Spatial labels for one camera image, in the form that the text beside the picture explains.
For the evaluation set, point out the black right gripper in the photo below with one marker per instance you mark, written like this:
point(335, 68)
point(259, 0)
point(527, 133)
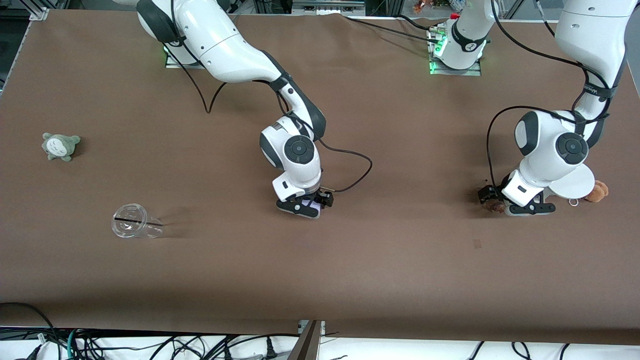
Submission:
point(326, 198)

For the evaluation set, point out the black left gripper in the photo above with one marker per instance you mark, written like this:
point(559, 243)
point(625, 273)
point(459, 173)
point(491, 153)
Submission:
point(487, 194)

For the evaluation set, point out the small brown lion statue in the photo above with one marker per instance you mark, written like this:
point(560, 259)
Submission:
point(495, 205)

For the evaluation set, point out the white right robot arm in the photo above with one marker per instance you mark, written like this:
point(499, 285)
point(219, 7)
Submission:
point(220, 45)

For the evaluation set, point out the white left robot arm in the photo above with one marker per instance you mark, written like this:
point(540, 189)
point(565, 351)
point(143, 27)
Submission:
point(590, 30)

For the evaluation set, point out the brown plush toy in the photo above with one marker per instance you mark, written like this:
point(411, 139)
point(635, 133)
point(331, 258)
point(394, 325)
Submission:
point(597, 192)

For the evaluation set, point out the aluminium profile beam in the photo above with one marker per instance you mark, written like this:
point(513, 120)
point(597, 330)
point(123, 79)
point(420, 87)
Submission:
point(307, 345)

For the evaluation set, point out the black power plug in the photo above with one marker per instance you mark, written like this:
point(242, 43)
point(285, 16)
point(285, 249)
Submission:
point(270, 350)

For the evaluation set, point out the black drinking straw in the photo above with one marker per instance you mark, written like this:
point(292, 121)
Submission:
point(130, 219)

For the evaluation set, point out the clear plastic cup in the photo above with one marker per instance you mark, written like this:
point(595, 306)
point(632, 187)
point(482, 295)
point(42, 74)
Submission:
point(127, 227)

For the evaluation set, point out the grey metal box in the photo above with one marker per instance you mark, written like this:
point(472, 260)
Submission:
point(327, 5)

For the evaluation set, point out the small orange toy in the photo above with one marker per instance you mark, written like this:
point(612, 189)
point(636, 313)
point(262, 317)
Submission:
point(419, 6)

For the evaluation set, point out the grey plush toy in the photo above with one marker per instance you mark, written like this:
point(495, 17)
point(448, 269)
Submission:
point(60, 146)

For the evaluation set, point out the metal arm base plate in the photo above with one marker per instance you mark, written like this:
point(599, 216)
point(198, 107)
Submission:
point(175, 63)
point(472, 72)

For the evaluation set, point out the aluminium frame rail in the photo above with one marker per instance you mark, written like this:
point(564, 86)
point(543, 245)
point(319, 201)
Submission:
point(39, 14)

